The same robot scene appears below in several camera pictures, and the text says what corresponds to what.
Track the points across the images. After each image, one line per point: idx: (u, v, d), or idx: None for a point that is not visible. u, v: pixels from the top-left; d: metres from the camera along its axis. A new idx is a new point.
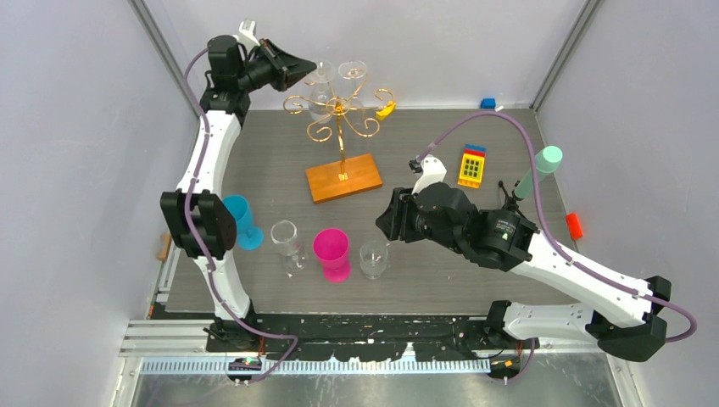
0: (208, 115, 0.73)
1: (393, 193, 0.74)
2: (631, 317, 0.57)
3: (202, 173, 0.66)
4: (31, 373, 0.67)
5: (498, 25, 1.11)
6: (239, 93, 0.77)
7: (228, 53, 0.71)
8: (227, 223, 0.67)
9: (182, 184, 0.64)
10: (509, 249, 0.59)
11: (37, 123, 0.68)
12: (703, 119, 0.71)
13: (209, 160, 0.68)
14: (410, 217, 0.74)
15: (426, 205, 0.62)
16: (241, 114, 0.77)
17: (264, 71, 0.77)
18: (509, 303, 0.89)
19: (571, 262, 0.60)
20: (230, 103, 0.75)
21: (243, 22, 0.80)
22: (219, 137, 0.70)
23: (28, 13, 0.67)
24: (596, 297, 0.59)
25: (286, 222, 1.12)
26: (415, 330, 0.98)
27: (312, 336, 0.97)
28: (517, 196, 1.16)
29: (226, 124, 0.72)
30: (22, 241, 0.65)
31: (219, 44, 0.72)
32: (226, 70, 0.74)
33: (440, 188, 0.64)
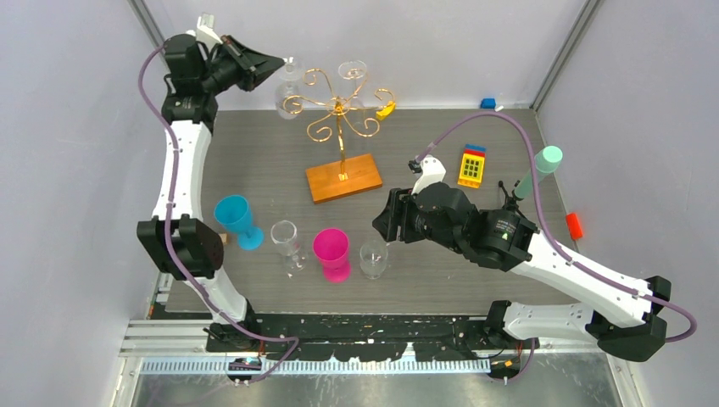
0: (174, 128, 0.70)
1: (391, 193, 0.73)
2: (631, 317, 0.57)
3: (177, 195, 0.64)
4: (32, 373, 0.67)
5: (497, 25, 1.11)
6: (203, 96, 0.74)
7: (188, 53, 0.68)
8: (213, 242, 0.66)
9: (158, 211, 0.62)
10: (509, 249, 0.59)
11: (37, 123, 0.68)
12: (703, 119, 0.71)
13: (182, 180, 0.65)
14: (410, 217, 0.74)
15: (425, 205, 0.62)
16: (209, 118, 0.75)
17: (230, 71, 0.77)
18: (509, 303, 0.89)
19: (571, 262, 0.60)
20: (196, 108, 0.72)
21: (200, 18, 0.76)
22: (189, 153, 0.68)
23: (28, 13, 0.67)
24: (596, 297, 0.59)
25: (286, 222, 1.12)
26: (415, 330, 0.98)
27: (311, 336, 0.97)
28: (517, 196, 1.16)
29: (194, 136, 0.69)
30: (22, 241, 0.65)
31: (175, 44, 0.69)
32: (188, 73, 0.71)
33: (440, 188, 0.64)
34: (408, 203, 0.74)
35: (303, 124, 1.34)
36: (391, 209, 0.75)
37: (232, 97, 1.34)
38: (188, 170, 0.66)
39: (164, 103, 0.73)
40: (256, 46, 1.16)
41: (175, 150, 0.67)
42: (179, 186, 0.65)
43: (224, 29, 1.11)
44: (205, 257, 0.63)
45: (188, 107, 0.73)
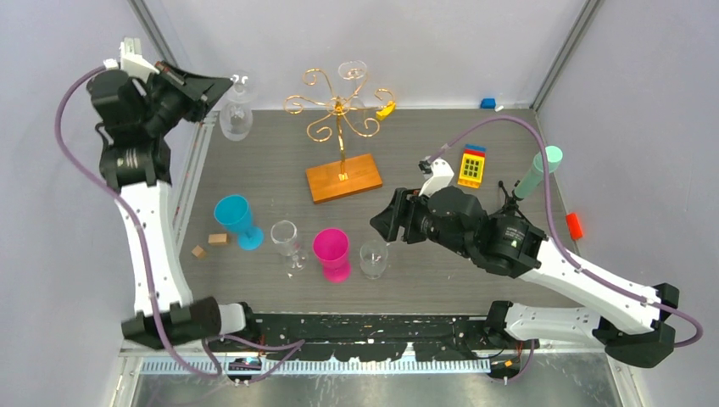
0: (125, 195, 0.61)
1: (396, 193, 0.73)
2: (638, 324, 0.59)
3: (157, 281, 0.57)
4: (32, 373, 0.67)
5: (497, 25, 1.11)
6: (149, 146, 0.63)
7: (120, 98, 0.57)
8: (209, 309, 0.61)
9: (142, 306, 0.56)
10: (518, 257, 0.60)
11: (39, 123, 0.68)
12: (703, 119, 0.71)
13: (156, 259, 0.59)
14: (415, 219, 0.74)
15: (438, 211, 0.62)
16: (161, 169, 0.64)
17: (175, 103, 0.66)
18: (509, 303, 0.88)
19: (580, 270, 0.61)
20: (143, 163, 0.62)
21: (122, 43, 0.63)
22: (156, 225, 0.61)
23: (28, 14, 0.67)
24: (604, 303, 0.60)
25: (287, 222, 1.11)
26: (415, 330, 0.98)
27: (311, 336, 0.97)
28: (517, 196, 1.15)
29: (155, 203, 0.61)
30: (23, 241, 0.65)
31: (101, 86, 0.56)
32: (125, 119, 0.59)
33: (454, 192, 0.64)
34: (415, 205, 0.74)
35: (303, 124, 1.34)
36: (395, 209, 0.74)
37: None
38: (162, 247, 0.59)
39: (103, 162, 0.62)
40: (256, 45, 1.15)
41: (139, 227, 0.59)
42: (156, 269, 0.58)
43: (224, 29, 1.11)
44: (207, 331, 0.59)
45: (133, 163, 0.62)
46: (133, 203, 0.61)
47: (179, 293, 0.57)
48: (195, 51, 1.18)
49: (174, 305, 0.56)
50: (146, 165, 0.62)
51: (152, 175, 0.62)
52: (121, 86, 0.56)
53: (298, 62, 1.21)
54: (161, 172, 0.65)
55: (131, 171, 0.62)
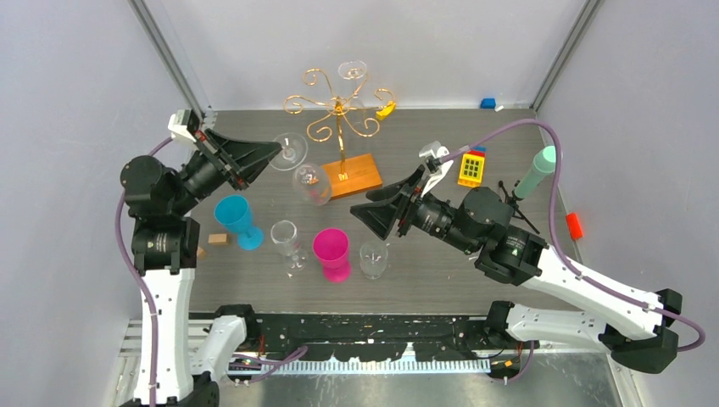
0: (147, 279, 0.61)
1: (399, 195, 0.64)
2: (642, 330, 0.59)
3: (159, 371, 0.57)
4: (31, 373, 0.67)
5: (498, 25, 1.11)
6: (181, 228, 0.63)
7: (155, 192, 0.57)
8: (206, 398, 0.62)
9: (140, 393, 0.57)
10: (519, 265, 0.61)
11: (37, 122, 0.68)
12: (703, 119, 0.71)
13: (164, 349, 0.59)
14: (420, 212, 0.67)
15: (476, 215, 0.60)
16: (186, 253, 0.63)
17: (209, 174, 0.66)
18: (511, 303, 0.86)
19: (581, 277, 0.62)
20: (174, 248, 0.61)
21: (175, 114, 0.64)
22: (170, 314, 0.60)
23: (26, 14, 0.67)
24: (607, 310, 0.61)
25: (287, 222, 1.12)
26: (415, 330, 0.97)
27: (312, 336, 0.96)
28: (517, 196, 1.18)
29: (175, 290, 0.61)
30: (22, 241, 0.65)
31: (135, 183, 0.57)
32: (158, 209, 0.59)
33: (491, 197, 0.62)
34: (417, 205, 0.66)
35: (304, 125, 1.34)
36: (398, 210, 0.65)
37: (232, 97, 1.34)
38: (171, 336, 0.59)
39: (134, 244, 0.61)
40: (255, 45, 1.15)
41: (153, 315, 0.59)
42: (162, 359, 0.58)
43: (224, 30, 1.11)
44: None
45: (164, 245, 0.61)
46: (153, 287, 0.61)
47: (178, 388, 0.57)
48: (195, 51, 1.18)
49: (169, 401, 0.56)
50: (174, 250, 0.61)
51: (177, 261, 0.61)
52: (155, 180, 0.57)
53: (298, 61, 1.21)
54: (187, 256, 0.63)
55: (159, 254, 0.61)
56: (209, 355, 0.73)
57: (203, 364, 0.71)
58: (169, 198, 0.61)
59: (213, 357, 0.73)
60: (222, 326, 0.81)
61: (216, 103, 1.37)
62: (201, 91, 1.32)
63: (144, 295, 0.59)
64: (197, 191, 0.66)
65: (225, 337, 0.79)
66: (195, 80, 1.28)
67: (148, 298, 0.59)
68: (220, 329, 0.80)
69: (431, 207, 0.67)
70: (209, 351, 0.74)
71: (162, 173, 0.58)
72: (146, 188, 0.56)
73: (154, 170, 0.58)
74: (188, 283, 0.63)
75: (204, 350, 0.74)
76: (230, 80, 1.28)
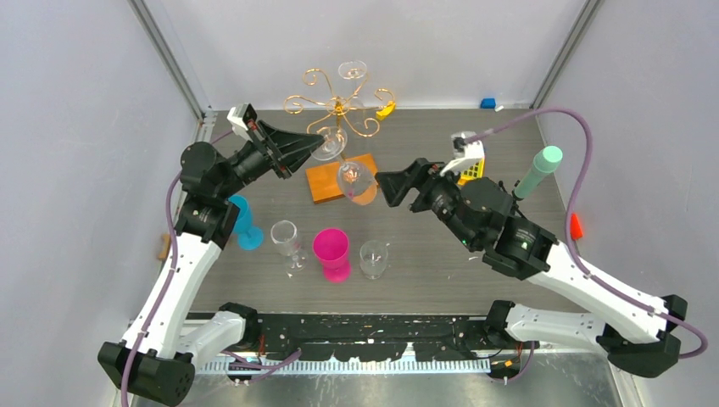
0: (181, 238, 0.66)
1: (415, 164, 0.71)
2: (644, 333, 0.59)
3: (153, 323, 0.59)
4: (30, 371, 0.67)
5: (498, 25, 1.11)
6: (224, 209, 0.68)
7: (206, 176, 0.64)
8: (181, 376, 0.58)
9: (128, 336, 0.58)
10: (527, 259, 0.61)
11: (37, 123, 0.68)
12: (703, 119, 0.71)
13: (166, 305, 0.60)
14: (431, 192, 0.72)
15: (475, 203, 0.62)
16: (222, 232, 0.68)
17: (255, 160, 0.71)
18: (512, 303, 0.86)
19: (588, 276, 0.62)
20: (210, 225, 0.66)
21: (236, 105, 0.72)
22: (186, 275, 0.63)
23: (28, 15, 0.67)
24: (612, 310, 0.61)
25: (287, 222, 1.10)
26: (415, 330, 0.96)
27: (312, 336, 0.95)
28: (517, 196, 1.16)
29: (197, 255, 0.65)
30: (23, 239, 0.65)
31: (190, 167, 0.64)
32: (206, 191, 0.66)
33: (488, 187, 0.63)
34: (435, 179, 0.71)
35: (304, 125, 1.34)
36: (410, 177, 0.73)
37: (232, 97, 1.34)
38: (177, 295, 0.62)
39: (181, 211, 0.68)
40: (256, 45, 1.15)
41: (171, 270, 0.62)
42: (159, 313, 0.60)
43: (224, 30, 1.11)
44: (167, 395, 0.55)
45: (205, 220, 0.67)
46: (181, 247, 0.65)
47: (161, 345, 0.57)
48: (195, 51, 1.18)
49: (149, 354, 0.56)
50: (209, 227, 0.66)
51: (209, 234, 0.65)
52: (207, 167, 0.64)
53: (298, 61, 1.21)
54: (220, 235, 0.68)
55: (198, 225, 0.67)
56: (198, 340, 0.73)
57: (191, 345, 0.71)
58: (218, 181, 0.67)
59: (201, 342, 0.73)
60: (220, 320, 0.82)
61: (216, 103, 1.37)
62: (201, 91, 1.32)
63: (172, 248, 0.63)
64: (244, 177, 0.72)
65: (220, 329, 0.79)
66: (195, 80, 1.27)
67: (174, 254, 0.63)
68: (220, 320, 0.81)
69: (444, 192, 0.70)
70: (200, 337, 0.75)
71: (214, 162, 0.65)
72: (197, 173, 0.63)
73: (209, 158, 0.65)
74: (210, 258, 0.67)
75: (196, 335, 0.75)
76: (230, 80, 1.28)
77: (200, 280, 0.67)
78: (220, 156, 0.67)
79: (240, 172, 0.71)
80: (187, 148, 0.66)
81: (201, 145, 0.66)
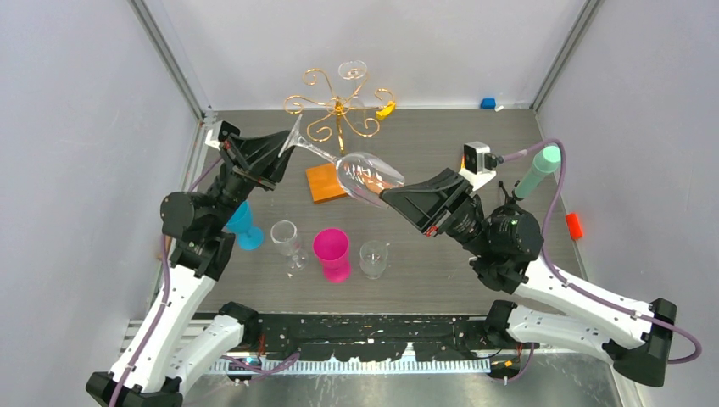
0: (175, 270, 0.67)
1: (459, 181, 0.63)
2: (630, 337, 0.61)
3: (141, 358, 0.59)
4: (30, 371, 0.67)
5: (498, 25, 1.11)
6: (217, 242, 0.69)
7: (187, 231, 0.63)
8: None
9: (117, 368, 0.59)
10: (508, 274, 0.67)
11: (38, 123, 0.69)
12: (703, 118, 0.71)
13: (154, 340, 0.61)
14: (457, 217, 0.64)
15: (523, 242, 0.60)
16: (215, 264, 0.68)
17: (235, 183, 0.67)
18: (515, 303, 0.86)
19: (567, 285, 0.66)
20: (203, 260, 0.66)
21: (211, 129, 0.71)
22: (177, 309, 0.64)
23: (27, 14, 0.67)
24: (596, 318, 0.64)
25: (287, 222, 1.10)
26: (415, 330, 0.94)
27: (311, 336, 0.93)
28: (517, 196, 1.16)
29: (189, 290, 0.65)
30: (22, 238, 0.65)
31: (171, 220, 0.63)
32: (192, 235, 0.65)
33: (532, 225, 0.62)
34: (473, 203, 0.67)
35: (304, 124, 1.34)
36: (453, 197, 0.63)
37: (232, 97, 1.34)
38: (167, 329, 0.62)
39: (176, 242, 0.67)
40: (256, 45, 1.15)
41: (162, 304, 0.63)
42: (148, 347, 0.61)
43: (224, 30, 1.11)
44: None
45: (200, 252, 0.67)
46: (173, 281, 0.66)
47: (147, 381, 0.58)
48: (195, 51, 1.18)
49: (134, 389, 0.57)
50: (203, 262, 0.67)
51: (203, 268, 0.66)
52: (186, 223, 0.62)
53: (298, 61, 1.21)
54: (214, 267, 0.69)
55: (194, 259, 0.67)
56: (190, 359, 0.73)
57: (181, 367, 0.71)
58: (205, 221, 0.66)
59: (192, 364, 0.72)
60: (219, 328, 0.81)
61: (216, 103, 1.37)
62: (200, 91, 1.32)
63: (164, 283, 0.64)
64: (231, 200, 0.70)
65: (215, 342, 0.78)
66: (195, 80, 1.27)
67: (166, 288, 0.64)
68: (215, 331, 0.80)
69: (470, 215, 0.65)
70: (193, 354, 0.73)
71: (192, 214, 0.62)
72: (180, 227, 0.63)
73: (185, 211, 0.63)
74: (203, 291, 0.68)
75: (190, 350, 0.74)
76: (230, 81, 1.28)
77: (192, 314, 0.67)
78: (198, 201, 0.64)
79: (226, 198, 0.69)
80: (164, 198, 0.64)
81: (177, 195, 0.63)
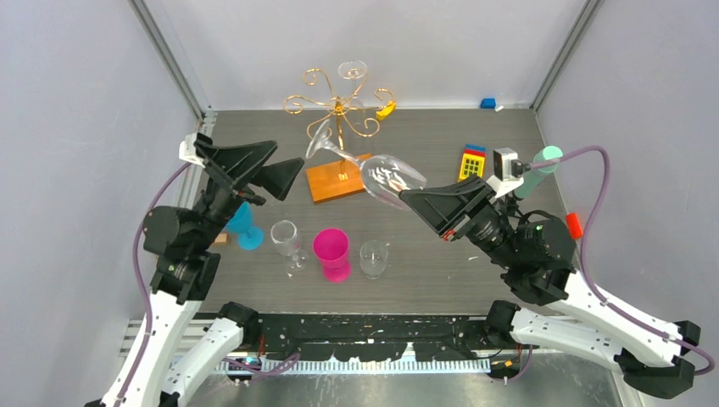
0: (156, 298, 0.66)
1: (482, 186, 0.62)
2: (660, 359, 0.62)
3: (130, 389, 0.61)
4: (30, 372, 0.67)
5: (498, 25, 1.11)
6: (201, 263, 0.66)
7: (170, 247, 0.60)
8: None
9: (108, 398, 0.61)
10: (547, 288, 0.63)
11: (37, 123, 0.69)
12: (703, 118, 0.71)
13: (142, 369, 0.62)
14: (479, 223, 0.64)
15: (551, 249, 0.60)
16: (198, 287, 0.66)
17: (222, 198, 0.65)
18: (517, 306, 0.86)
19: (605, 303, 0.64)
20: (186, 282, 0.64)
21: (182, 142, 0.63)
22: (162, 337, 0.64)
23: (27, 14, 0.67)
24: (629, 337, 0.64)
25: (287, 222, 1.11)
26: (415, 330, 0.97)
27: (312, 336, 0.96)
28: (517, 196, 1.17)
29: (172, 317, 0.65)
30: (22, 239, 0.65)
31: (153, 236, 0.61)
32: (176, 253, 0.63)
33: (561, 231, 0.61)
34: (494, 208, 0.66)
35: (303, 124, 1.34)
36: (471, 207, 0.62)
37: (232, 97, 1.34)
38: (153, 358, 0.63)
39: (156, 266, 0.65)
40: (256, 46, 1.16)
41: (146, 335, 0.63)
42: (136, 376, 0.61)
43: (224, 30, 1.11)
44: None
45: (181, 275, 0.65)
46: (156, 308, 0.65)
47: None
48: (195, 51, 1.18)
49: None
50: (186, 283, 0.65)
51: (185, 295, 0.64)
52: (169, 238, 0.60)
53: (298, 61, 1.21)
54: (198, 290, 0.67)
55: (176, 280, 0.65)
56: (187, 370, 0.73)
57: (178, 380, 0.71)
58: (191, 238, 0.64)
59: (190, 376, 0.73)
60: (215, 334, 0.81)
61: (216, 104, 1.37)
62: (200, 91, 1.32)
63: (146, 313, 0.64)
64: (220, 218, 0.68)
65: (212, 350, 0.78)
66: (195, 80, 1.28)
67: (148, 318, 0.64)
68: (213, 337, 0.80)
69: (493, 221, 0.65)
70: (190, 365, 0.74)
71: (177, 231, 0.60)
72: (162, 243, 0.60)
73: (169, 226, 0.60)
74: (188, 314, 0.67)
75: (186, 361, 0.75)
76: (230, 81, 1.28)
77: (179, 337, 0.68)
78: (184, 215, 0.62)
79: (214, 216, 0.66)
80: (149, 213, 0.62)
81: (161, 209, 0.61)
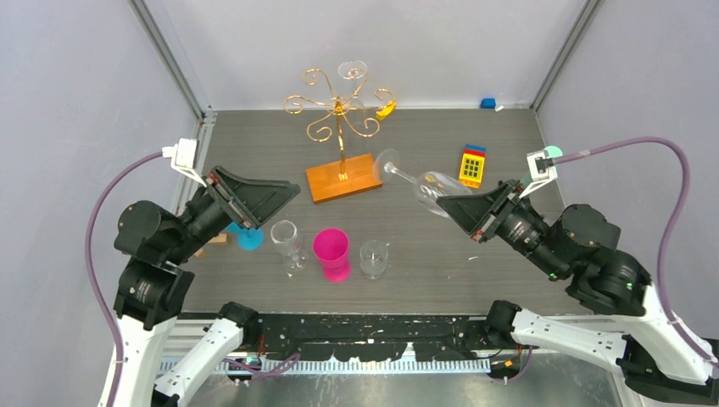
0: (122, 323, 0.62)
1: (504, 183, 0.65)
2: (695, 376, 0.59)
3: None
4: (31, 372, 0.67)
5: (498, 25, 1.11)
6: (169, 279, 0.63)
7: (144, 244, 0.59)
8: None
9: None
10: (620, 290, 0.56)
11: (37, 123, 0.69)
12: (701, 118, 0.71)
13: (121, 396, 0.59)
14: (509, 220, 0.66)
15: (578, 236, 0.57)
16: (165, 305, 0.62)
17: (213, 214, 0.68)
18: (517, 306, 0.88)
19: (673, 323, 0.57)
20: (151, 303, 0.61)
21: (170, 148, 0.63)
22: (135, 364, 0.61)
23: (28, 15, 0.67)
24: (677, 356, 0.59)
25: (287, 222, 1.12)
26: (415, 330, 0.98)
27: (311, 336, 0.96)
28: None
29: (143, 342, 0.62)
30: (22, 239, 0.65)
31: (124, 237, 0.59)
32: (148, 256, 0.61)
33: (592, 219, 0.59)
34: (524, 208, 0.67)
35: (303, 124, 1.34)
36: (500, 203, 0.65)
37: (232, 97, 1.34)
38: (130, 385, 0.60)
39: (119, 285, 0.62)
40: (256, 46, 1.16)
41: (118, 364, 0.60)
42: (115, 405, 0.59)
43: (224, 30, 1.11)
44: None
45: (145, 292, 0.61)
46: (124, 334, 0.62)
47: None
48: (195, 51, 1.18)
49: None
50: (150, 303, 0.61)
51: (151, 319, 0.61)
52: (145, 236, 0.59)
53: (298, 61, 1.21)
54: (164, 308, 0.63)
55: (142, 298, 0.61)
56: (187, 371, 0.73)
57: (177, 383, 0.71)
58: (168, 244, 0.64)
59: (190, 377, 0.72)
60: (215, 335, 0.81)
61: (216, 103, 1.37)
62: (201, 91, 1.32)
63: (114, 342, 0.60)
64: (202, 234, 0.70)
65: (212, 353, 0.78)
66: (195, 80, 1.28)
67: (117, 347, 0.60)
68: (212, 339, 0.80)
69: (522, 220, 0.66)
70: (188, 368, 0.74)
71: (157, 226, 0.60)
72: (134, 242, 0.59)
73: (147, 226, 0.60)
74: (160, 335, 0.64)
75: (185, 363, 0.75)
76: (230, 81, 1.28)
77: (156, 357, 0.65)
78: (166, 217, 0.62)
79: (196, 231, 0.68)
80: (129, 208, 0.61)
81: (144, 206, 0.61)
